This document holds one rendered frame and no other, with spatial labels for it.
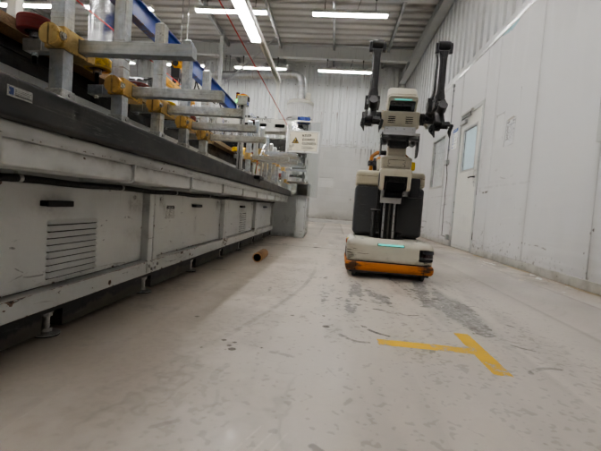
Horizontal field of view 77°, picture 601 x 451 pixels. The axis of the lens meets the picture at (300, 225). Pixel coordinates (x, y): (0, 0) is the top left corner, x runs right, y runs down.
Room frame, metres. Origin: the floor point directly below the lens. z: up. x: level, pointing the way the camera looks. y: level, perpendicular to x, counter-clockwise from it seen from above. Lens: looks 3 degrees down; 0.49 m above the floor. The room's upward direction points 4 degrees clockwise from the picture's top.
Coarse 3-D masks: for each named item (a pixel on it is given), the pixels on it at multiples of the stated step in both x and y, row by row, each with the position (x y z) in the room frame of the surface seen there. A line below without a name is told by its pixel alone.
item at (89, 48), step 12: (24, 48) 0.95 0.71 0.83; (36, 48) 0.95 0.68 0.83; (84, 48) 0.94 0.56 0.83; (96, 48) 0.94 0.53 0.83; (108, 48) 0.93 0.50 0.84; (120, 48) 0.93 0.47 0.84; (132, 48) 0.93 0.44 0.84; (144, 48) 0.93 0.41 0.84; (156, 48) 0.92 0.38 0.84; (168, 48) 0.92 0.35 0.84; (180, 48) 0.92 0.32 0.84; (192, 48) 0.92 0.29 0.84; (168, 60) 0.95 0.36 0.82; (180, 60) 0.95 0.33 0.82; (192, 60) 0.94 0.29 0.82
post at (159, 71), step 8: (160, 24) 1.40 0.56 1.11; (160, 32) 1.40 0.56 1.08; (168, 32) 1.43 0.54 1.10; (160, 40) 1.40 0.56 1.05; (160, 64) 1.40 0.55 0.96; (160, 72) 1.40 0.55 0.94; (160, 80) 1.40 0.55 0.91; (152, 120) 1.40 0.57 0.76; (160, 120) 1.40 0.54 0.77; (152, 128) 1.40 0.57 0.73; (160, 128) 1.41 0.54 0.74
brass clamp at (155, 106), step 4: (148, 100) 1.37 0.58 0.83; (152, 100) 1.37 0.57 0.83; (156, 100) 1.37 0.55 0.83; (160, 100) 1.39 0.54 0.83; (164, 100) 1.41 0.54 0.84; (148, 104) 1.37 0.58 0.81; (152, 104) 1.38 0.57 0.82; (156, 104) 1.37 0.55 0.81; (160, 104) 1.38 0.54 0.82; (164, 104) 1.41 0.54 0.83; (168, 104) 1.45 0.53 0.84; (148, 108) 1.37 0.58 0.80; (152, 108) 1.37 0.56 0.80; (156, 108) 1.37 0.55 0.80; (160, 108) 1.39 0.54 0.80; (164, 108) 1.41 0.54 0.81; (152, 112) 1.40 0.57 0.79; (156, 112) 1.40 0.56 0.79; (160, 112) 1.39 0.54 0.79; (164, 112) 1.41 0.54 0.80; (168, 116) 1.46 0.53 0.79; (172, 116) 1.48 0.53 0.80
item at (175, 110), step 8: (144, 104) 1.45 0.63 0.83; (136, 112) 1.46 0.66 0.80; (144, 112) 1.46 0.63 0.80; (168, 112) 1.44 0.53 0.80; (176, 112) 1.44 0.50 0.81; (184, 112) 1.43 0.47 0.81; (192, 112) 1.43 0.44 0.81; (200, 112) 1.43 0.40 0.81; (208, 112) 1.43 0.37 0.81; (216, 112) 1.42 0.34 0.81; (224, 112) 1.42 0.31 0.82; (232, 112) 1.42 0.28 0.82; (240, 112) 1.42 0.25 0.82
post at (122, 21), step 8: (120, 0) 1.15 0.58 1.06; (128, 0) 1.16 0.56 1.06; (120, 8) 1.15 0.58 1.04; (128, 8) 1.16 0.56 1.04; (120, 16) 1.15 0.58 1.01; (128, 16) 1.16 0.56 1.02; (120, 24) 1.15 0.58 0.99; (128, 24) 1.16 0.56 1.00; (120, 32) 1.15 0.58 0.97; (128, 32) 1.17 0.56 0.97; (120, 40) 1.15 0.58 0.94; (128, 40) 1.17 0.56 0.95; (120, 64) 1.15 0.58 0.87; (128, 64) 1.17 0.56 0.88; (112, 72) 1.15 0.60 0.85; (120, 72) 1.15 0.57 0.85; (128, 72) 1.18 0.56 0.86; (128, 80) 1.18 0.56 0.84; (112, 96) 1.15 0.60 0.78; (120, 96) 1.15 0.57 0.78; (112, 104) 1.15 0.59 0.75; (120, 104) 1.15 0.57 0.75; (112, 112) 1.15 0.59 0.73; (120, 112) 1.15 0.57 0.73
